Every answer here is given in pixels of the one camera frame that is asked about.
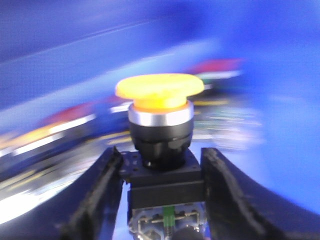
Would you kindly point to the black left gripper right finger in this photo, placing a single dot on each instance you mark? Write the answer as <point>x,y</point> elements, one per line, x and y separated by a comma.
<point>239,208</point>

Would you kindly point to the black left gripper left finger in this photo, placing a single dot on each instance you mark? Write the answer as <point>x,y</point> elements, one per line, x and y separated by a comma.
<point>95,218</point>

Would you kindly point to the yellow mushroom push button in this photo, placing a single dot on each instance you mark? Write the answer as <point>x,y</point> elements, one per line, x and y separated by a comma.
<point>166,194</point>

